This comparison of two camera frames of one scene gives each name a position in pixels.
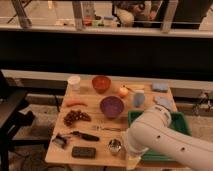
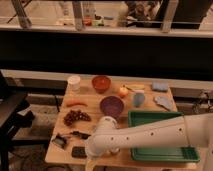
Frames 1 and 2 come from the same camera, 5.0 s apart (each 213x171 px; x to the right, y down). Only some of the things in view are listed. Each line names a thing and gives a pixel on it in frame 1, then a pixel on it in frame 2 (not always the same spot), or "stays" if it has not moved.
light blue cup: x=138 y=98 stays
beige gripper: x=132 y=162 to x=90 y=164
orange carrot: x=75 y=102 stays
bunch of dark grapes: x=71 y=116 stays
